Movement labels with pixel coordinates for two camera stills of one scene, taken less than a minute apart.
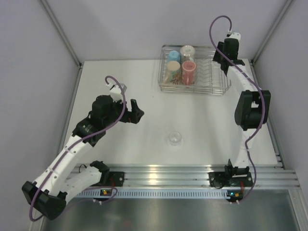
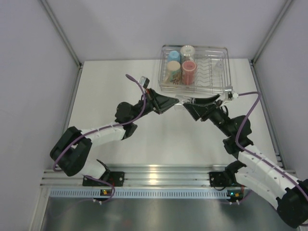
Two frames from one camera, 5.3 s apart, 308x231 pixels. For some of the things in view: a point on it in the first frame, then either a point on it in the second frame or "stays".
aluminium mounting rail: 198,175 stays
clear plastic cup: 174,137 to 180,106
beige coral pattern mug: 173,75 stays
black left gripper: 134,116 to 158,103
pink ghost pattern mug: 188,72 stays
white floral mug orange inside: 187,53 stays
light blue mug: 174,56 stays
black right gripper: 216,57 to 197,111
